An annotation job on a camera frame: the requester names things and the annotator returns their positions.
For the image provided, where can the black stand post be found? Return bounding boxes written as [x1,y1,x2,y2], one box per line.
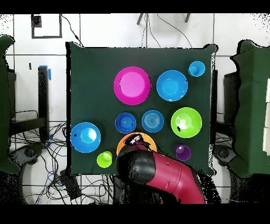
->
[9,65,52,142]
[209,69,219,145]

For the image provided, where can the grey chair base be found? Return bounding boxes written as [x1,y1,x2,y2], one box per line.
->
[213,144,237,166]
[9,143,45,167]

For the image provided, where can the green cloth covered table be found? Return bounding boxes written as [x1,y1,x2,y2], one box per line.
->
[228,39,270,178]
[0,34,21,175]

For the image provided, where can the yellow-green cup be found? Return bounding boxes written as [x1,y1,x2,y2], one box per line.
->
[96,151,113,169]

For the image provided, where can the dark green tablecloth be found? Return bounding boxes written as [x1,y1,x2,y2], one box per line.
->
[65,41,219,177]

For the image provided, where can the small light blue bowl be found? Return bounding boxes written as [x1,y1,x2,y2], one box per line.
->
[141,109,165,134]

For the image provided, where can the purple cup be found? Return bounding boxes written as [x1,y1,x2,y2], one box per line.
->
[175,144,192,162]

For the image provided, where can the lime green bowl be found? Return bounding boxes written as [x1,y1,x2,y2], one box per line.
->
[170,107,203,138]

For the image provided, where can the pink bowl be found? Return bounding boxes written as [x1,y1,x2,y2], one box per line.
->
[113,66,152,106]

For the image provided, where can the orange bowl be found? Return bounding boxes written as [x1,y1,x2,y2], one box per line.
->
[116,132,158,156]

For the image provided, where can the small dark blue bowl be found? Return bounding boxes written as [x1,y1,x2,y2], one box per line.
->
[114,112,137,134]

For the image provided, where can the black square floor frame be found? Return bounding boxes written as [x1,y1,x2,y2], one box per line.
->
[31,13,63,39]

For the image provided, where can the black floor cable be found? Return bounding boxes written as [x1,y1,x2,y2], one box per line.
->
[156,13,193,49]
[60,14,84,48]

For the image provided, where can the tangled floor cables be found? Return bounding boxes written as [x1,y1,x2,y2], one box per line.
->
[10,122,114,204]

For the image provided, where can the black power strip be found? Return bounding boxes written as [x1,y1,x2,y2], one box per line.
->
[59,169,82,200]

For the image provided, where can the light blue cup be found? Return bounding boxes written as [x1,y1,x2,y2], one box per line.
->
[187,60,206,78]

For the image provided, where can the large blue bowl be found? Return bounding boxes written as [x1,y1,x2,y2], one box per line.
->
[70,122,102,153]
[156,70,189,102]

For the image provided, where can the camera tripod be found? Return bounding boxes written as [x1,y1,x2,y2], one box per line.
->
[136,13,191,25]

